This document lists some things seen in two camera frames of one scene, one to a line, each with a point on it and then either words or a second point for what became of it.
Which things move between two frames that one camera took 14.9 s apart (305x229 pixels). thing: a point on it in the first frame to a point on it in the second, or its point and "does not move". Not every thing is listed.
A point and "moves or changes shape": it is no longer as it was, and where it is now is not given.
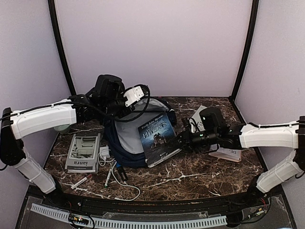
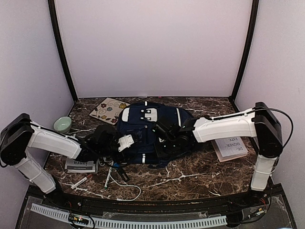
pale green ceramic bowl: [63, 128] does not move
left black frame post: [55, 22] does not move
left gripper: [126, 111] to [121, 158]
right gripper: [187, 144] to [160, 153]
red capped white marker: [88, 176] does not move
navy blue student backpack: [122, 138] moves or changes shape
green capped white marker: [107, 178] does not move
